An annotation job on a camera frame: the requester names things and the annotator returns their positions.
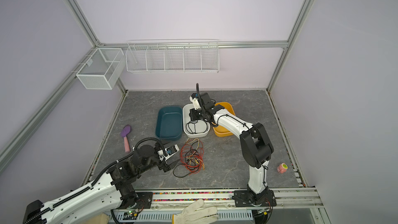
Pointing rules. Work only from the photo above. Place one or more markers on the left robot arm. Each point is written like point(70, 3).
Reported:
point(111, 189)

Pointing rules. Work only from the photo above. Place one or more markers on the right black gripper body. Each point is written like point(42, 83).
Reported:
point(202, 114)

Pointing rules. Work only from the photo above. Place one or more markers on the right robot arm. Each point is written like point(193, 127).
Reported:
point(256, 148)

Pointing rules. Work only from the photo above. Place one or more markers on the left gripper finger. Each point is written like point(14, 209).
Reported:
point(165, 167)
point(173, 162)

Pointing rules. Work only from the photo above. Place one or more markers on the purple pink hairbrush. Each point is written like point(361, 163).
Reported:
point(124, 133)

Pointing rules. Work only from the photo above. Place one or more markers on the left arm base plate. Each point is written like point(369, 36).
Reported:
point(138, 200)

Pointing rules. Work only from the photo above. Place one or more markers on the white plastic bin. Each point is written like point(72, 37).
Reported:
point(194, 129)

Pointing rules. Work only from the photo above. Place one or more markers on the white wire mesh box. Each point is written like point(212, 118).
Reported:
point(102, 69)

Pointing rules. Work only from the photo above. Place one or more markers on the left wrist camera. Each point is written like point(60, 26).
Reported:
point(168, 152)

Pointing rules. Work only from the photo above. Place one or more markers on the teal plastic bin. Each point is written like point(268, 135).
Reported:
point(169, 123)

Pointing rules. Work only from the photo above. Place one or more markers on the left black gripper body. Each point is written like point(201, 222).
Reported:
point(156, 161)

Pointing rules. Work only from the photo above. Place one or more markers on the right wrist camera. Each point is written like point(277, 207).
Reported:
point(195, 102)

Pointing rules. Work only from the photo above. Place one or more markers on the white work glove centre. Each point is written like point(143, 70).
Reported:
point(196, 214)

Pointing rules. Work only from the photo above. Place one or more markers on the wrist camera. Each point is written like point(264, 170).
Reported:
point(168, 152)
point(195, 102)

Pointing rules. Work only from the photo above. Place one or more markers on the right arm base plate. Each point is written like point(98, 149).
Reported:
point(246, 198)

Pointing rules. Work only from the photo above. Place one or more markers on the long white wire basket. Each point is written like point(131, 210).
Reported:
point(172, 55)

